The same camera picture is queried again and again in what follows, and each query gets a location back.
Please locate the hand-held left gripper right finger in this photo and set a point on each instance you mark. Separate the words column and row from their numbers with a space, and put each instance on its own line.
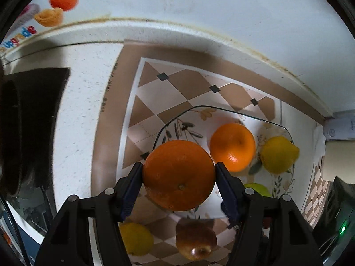
column 226, row 189

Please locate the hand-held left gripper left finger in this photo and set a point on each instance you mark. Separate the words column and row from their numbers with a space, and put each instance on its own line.
column 133, row 189

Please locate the green citrus fruit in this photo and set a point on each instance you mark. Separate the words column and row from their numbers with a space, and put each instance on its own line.
column 259, row 189

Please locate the large orange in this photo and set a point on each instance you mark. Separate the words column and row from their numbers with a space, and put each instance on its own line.
column 179, row 174

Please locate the yellow-green fruit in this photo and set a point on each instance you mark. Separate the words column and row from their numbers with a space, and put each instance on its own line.
column 137, row 239

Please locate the brown pomegranate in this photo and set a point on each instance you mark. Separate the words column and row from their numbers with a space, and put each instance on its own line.
column 195, row 239

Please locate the yellow lemon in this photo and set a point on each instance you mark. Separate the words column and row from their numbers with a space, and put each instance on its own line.
column 278, row 155

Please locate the floral oval plate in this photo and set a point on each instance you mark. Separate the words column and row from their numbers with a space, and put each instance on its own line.
column 199, row 127

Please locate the brown checkered counter mat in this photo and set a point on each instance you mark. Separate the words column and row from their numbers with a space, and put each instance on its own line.
column 172, row 88

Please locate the black gas stove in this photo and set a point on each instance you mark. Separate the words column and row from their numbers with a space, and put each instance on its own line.
column 41, row 122

